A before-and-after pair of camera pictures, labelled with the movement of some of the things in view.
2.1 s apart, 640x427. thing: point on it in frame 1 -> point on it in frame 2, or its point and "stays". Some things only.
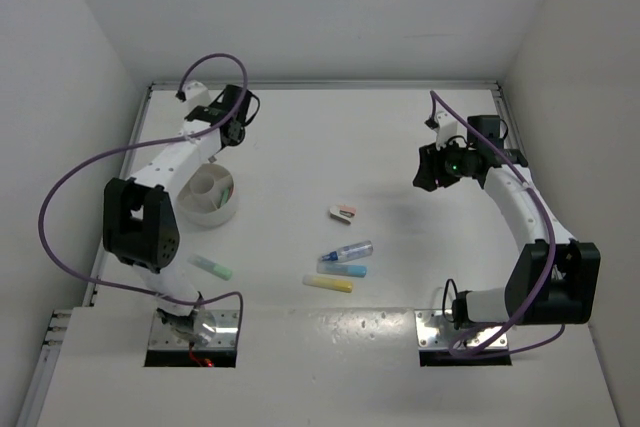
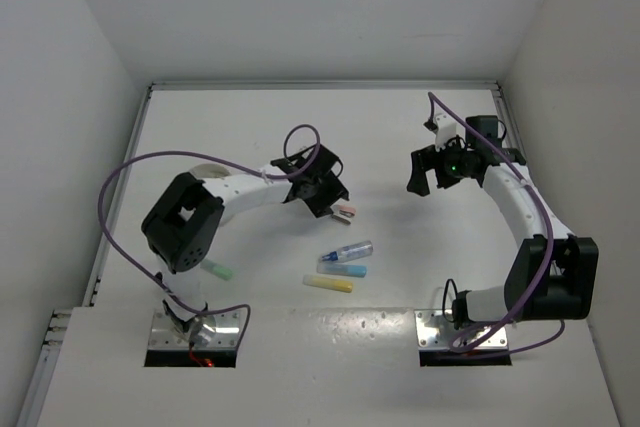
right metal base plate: (434, 332) stays
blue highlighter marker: (342, 270) stays
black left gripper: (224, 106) -> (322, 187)
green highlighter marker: (210, 267) stays
